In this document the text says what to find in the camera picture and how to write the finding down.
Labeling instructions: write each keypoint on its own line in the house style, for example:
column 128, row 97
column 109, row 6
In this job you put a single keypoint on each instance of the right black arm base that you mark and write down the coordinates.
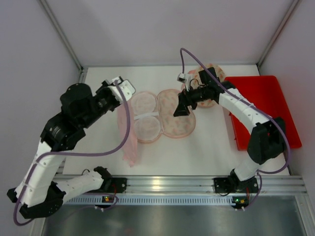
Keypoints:
column 230, row 184

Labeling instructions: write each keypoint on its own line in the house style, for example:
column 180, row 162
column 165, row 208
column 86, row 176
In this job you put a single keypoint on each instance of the red plastic tray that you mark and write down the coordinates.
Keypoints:
column 266, row 94

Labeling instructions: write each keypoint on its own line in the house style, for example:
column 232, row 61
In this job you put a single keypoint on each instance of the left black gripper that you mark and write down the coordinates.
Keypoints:
column 108, row 93

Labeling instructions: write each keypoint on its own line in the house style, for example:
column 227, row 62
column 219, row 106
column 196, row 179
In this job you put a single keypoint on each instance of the aluminium mounting rail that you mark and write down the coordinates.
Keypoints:
column 271, row 185

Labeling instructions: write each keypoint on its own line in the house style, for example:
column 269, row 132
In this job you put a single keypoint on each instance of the slotted grey cable duct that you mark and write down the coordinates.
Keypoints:
column 159, row 200

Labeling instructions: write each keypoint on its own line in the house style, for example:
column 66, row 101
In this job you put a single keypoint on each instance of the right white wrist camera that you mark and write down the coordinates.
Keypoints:
column 188, row 81

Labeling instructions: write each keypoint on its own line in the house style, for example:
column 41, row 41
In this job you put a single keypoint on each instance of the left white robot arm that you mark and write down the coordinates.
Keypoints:
column 38, row 196

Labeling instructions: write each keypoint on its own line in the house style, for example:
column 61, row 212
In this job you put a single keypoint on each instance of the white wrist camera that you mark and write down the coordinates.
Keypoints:
column 188, row 81
column 120, row 88

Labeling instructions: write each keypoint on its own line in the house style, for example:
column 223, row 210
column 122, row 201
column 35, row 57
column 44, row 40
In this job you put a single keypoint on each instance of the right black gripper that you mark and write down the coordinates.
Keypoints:
column 188, row 99

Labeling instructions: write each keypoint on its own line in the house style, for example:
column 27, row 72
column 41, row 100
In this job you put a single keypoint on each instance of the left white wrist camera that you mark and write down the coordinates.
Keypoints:
column 120, row 88

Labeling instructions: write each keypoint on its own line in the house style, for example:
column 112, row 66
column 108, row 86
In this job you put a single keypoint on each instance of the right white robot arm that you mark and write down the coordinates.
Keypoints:
column 267, row 134

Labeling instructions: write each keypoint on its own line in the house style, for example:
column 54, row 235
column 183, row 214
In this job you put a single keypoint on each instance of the floral mesh laundry bag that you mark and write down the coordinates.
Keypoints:
column 217, row 72

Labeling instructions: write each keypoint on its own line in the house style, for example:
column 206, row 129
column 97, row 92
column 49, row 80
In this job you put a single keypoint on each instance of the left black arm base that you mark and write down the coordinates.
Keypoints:
column 117, row 185

